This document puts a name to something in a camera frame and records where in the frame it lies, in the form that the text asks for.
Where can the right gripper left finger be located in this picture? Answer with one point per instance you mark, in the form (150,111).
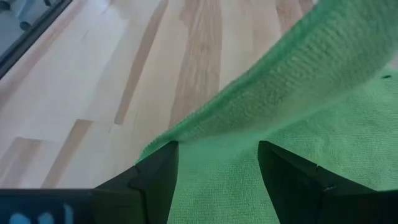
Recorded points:
(149,193)

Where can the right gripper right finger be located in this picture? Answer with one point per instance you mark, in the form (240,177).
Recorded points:
(304,193)

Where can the green microfiber towel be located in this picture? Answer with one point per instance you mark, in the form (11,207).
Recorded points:
(311,109)

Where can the black metal table frame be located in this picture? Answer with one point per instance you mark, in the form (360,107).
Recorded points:
(28,37)

